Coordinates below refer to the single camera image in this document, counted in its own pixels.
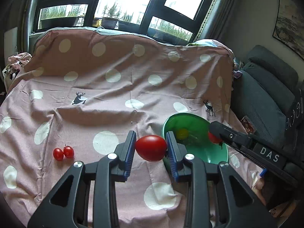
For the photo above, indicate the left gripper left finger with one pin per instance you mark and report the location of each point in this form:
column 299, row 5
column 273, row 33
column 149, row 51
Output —
column 66, row 205

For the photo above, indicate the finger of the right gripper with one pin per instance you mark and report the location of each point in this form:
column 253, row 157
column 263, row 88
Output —
column 287, row 166
column 262, row 174

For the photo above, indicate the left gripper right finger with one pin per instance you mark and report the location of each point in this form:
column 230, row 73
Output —
column 217, row 196

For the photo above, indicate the cherry tomato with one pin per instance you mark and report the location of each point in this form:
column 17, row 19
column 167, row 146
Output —
column 214, row 139
column 68, row 151
column 151, row 148
column 58, row 154

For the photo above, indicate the green plastic bowl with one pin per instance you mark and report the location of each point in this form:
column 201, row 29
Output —
column 198, row 142

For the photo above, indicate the yellow green lime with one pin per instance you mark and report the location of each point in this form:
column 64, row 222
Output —
column 182, row 134

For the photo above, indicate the person's hand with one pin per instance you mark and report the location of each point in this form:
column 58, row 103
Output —
column 257, row 189

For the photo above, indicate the snack packet on sofa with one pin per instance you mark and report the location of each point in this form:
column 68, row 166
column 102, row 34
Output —
column 248, row 125

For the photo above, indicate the dark grey sofa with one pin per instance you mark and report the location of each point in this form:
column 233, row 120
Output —
column 264, row 93

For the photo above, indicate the pink polka dot cloth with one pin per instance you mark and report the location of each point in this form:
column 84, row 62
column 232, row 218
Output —
column 87, row 90

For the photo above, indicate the framed landscape painting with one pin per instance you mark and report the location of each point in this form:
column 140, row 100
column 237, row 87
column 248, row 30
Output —
column 288, row 28

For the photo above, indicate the pink crumpled clothes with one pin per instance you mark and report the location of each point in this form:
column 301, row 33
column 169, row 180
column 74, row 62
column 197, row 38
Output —
column 15, row 64

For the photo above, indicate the black camera box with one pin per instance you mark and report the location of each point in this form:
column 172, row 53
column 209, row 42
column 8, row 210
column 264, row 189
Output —
column 295, row 114

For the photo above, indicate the black window frame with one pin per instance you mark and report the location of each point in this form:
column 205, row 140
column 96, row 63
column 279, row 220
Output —
column 176, row 22

